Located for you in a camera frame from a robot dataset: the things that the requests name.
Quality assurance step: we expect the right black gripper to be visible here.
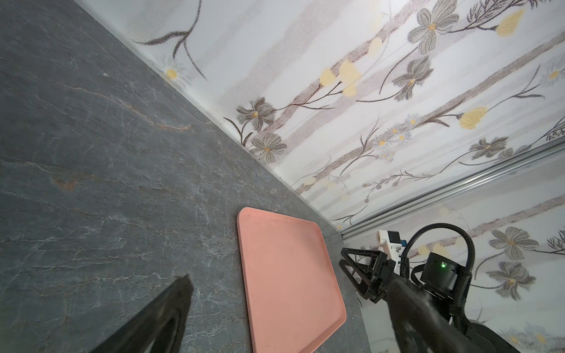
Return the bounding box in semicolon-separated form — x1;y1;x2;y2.
339;248;396;303

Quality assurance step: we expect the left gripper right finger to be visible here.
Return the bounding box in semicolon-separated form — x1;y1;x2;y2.
385;279;482;352

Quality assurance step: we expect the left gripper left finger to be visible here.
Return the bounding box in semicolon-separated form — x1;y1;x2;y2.
93;275;194;352

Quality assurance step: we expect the pink plastic tray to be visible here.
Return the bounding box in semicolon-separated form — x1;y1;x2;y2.
237;207;347;352

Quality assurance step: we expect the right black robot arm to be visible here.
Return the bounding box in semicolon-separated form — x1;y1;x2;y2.
339;223;516;352

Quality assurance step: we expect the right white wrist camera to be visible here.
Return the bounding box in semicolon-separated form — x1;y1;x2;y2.
378;230;407;265

